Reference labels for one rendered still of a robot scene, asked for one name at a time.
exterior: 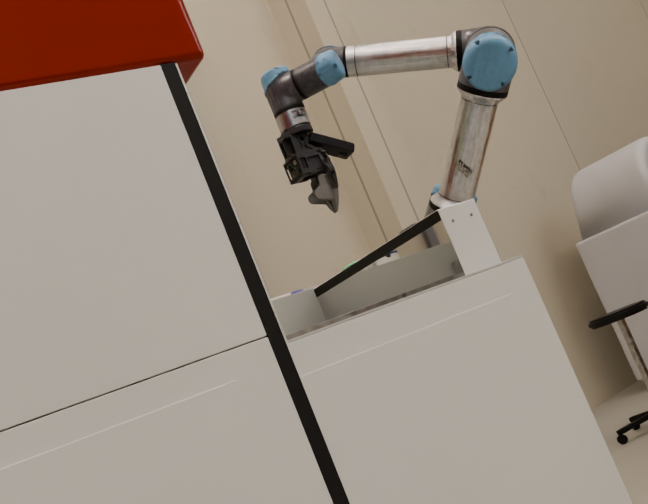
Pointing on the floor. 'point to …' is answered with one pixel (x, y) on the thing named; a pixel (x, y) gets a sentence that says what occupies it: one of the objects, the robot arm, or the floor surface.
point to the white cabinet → (458, 400)
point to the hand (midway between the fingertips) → (336, 206)
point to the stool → (634, 360)
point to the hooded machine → (624, 240)
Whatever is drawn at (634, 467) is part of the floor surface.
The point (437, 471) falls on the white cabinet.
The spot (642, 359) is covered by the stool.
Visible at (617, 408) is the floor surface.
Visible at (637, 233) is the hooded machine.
